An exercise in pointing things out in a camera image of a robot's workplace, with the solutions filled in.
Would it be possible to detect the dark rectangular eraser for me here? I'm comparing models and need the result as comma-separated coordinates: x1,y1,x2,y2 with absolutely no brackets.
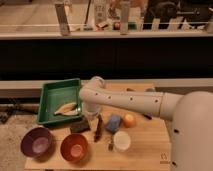
70,120,90,133

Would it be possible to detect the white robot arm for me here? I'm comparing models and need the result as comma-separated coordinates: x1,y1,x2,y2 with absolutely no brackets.
79,76,213,171

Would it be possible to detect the green plastic tray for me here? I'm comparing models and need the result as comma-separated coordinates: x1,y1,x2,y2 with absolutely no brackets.
37,78,83,126

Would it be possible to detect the blue sponge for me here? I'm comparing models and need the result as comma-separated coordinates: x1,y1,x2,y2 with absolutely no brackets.
106,115,121,133

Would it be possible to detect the orange apple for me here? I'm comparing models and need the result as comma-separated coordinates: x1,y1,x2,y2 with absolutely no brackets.
123,114,136,128

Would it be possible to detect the yellow banana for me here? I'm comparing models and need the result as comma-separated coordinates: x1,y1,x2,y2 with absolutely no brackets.
54,102,76,116

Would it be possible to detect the dark grape bunch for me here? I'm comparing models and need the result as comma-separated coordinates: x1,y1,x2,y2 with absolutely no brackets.
94,115,103,142

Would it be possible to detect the wooden board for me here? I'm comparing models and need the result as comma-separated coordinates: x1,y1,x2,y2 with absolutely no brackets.
24,79,179,171

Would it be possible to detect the white cup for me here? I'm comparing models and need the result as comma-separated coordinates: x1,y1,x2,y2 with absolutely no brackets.
113,131,131,151

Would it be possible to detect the orange bowl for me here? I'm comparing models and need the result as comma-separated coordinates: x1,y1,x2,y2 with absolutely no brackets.
60,133,89,163

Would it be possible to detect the purple bowl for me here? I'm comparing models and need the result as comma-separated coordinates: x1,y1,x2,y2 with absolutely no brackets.
20,127,53,158

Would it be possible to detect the black handled brush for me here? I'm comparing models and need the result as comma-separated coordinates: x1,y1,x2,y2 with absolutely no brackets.
143,114,152,120

